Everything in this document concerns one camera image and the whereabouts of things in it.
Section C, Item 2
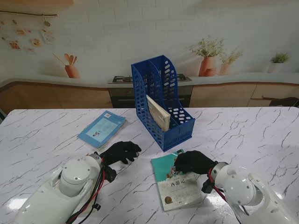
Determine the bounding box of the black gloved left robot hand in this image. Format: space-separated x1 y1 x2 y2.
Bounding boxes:
99 141 142 165

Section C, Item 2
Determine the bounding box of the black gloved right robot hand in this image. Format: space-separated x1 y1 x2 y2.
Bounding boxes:
174 150 215 175

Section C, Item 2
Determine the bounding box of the teal illustrated paperback book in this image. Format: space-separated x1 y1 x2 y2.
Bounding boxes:
151 149 203 212

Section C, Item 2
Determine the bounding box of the tan paperback book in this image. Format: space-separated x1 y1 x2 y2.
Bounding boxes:
146 94 171 132

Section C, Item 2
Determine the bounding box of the light blue paperback book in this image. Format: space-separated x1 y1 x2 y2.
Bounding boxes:
77 110 128 150

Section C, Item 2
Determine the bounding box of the blue plastic file holder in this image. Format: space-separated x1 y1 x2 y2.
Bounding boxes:
131 55 196 153

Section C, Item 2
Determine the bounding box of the printed kitchen backdrop banner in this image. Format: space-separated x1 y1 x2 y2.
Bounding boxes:
0 0 299 110

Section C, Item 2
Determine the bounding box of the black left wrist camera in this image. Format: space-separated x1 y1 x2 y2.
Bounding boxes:
105 167 117 182

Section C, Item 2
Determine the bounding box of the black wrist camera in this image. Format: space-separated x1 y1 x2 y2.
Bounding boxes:
105 167 117 182
202 178 214 194

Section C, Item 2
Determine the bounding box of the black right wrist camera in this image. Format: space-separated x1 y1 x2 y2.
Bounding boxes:
202 178 214 194

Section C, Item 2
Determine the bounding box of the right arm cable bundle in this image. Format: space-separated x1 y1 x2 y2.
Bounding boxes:
207 168 250 217

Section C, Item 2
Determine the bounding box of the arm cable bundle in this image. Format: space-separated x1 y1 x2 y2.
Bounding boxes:
207 168 250 217
65 158 108 224

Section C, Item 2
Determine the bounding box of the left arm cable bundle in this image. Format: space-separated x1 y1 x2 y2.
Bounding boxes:
65 158 108 224

